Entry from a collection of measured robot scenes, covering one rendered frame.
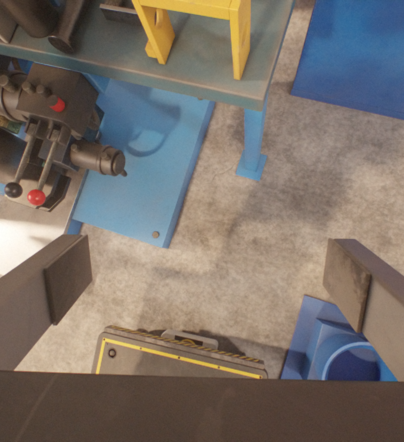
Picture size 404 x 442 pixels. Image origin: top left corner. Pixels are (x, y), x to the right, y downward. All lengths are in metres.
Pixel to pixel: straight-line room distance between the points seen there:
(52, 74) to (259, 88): 0.44
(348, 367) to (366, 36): 1.29
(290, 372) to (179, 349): 0.58
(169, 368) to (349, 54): 1.43
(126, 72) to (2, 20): 0.27
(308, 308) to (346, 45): 1.13
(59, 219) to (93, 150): 0.57
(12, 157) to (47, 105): 0.72
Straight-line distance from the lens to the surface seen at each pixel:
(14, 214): 1.86
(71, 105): 0.74
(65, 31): 0.70
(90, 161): 1.24
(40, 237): 1.75
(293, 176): 1.64
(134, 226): 1.55
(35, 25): 0.75
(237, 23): 0.49
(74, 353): 1.87
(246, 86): 0.59
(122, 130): 1.71
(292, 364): 1.64
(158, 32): 0.59
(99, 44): 0.70
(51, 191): 1.29
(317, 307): 1.60
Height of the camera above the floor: 1.57
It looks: 79 degrees down
